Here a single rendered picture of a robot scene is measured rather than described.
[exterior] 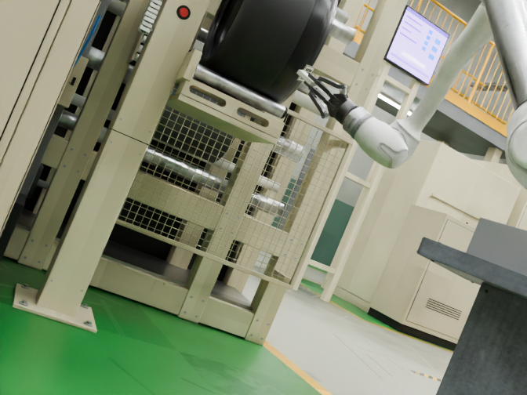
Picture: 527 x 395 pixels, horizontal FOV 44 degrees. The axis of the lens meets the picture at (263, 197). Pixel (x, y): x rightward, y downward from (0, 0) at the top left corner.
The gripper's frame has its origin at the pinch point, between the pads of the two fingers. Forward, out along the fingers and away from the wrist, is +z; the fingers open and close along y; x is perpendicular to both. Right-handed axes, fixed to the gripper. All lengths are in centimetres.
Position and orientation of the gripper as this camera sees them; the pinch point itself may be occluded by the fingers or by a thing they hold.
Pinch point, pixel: (307, 77)
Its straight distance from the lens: 210.2
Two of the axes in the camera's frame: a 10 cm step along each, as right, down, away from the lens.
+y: -5.0, 7.4, 4.5
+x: 5.8, -1.0, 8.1
